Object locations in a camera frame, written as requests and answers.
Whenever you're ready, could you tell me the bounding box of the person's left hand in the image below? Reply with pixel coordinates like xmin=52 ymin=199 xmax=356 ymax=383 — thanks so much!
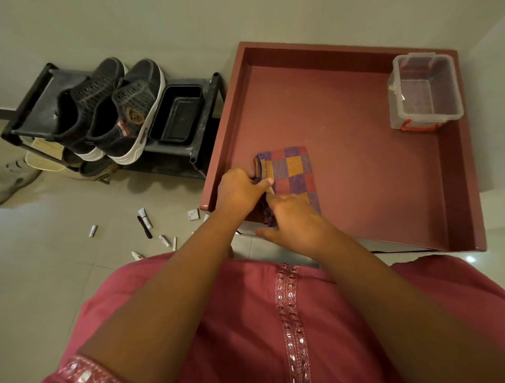
xmin=215 ymin=167 xmax=275 ymax=221

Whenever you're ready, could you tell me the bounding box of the person's right hand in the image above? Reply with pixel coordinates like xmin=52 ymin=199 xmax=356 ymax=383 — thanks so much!
xmin=255 ymin=192 xmax=336 ymax=259

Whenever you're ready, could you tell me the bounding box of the purple orange checked cloth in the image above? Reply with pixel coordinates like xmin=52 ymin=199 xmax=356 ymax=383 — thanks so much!
xmin=252 ymin=146 xmax=322 ymax=228

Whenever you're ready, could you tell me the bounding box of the red tray table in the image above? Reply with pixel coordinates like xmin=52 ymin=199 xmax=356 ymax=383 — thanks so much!
xmin=199 ymin=41 xmax=487 ymax=253

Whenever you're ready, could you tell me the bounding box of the dark grey sneaker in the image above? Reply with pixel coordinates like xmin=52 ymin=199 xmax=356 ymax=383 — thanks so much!
xmin=86 ymin=58 xmax=166 ymax=166
xmin=51 ymin=57 xmax=129 ymax=162

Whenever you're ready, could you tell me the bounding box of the clear plastic box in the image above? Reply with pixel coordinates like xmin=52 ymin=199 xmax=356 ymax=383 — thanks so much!
xmin=387 ymin=52 xmax=464 ymax=132

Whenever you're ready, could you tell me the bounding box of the black shoe rack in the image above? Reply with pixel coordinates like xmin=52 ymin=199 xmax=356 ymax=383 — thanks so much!
xmin=0 ymin=62 xmax=226 ymax=180

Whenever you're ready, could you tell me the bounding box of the person's right forearm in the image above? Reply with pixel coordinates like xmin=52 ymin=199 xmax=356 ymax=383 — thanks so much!
xmin=315 ymin=228 xmax=505 ymax=383

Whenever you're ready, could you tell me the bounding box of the person's left forearm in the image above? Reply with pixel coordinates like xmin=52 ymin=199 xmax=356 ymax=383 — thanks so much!
xmin=77 ymin=207 xmax=245 ymax=383

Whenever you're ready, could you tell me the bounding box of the black plastic tray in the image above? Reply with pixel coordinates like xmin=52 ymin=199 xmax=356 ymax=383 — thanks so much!
xmin=149 ymin=85 xmax=205 ymax=146

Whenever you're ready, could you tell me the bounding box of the pink embroidered tunic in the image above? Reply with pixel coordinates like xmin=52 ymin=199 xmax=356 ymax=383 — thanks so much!
xmin=43 ymin=252 xmax=505 ymax=383

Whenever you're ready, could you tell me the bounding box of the olive brown sandal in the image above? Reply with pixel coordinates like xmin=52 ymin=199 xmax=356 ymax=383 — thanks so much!
xmin=78 ymin=157 xmax=121 ymax=185

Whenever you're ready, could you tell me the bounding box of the beige slipper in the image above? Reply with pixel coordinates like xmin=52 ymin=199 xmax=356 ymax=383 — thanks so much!
xmin=24 ymin=138 xmax=68 ymax=173

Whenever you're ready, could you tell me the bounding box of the grey green clog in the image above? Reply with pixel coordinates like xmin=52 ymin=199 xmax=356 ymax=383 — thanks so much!
xmin=0 ymin=156 xmax=42 ymax=206

